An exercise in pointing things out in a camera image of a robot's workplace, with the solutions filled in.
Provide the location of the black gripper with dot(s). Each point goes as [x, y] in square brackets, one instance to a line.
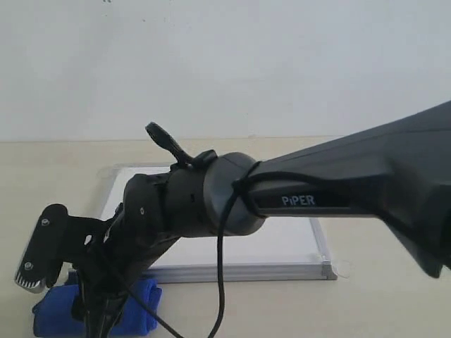
[122, 248]

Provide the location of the blue microfibre cloth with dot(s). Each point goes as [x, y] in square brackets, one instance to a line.
[53, 318]

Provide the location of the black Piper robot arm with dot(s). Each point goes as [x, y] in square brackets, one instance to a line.
[398, 172]

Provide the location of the clear tape front right corner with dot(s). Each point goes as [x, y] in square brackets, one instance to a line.
[333, 269]

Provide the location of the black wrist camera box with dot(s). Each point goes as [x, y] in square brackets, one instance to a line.
[40, 264]

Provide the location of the white board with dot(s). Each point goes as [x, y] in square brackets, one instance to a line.
[282, 249]

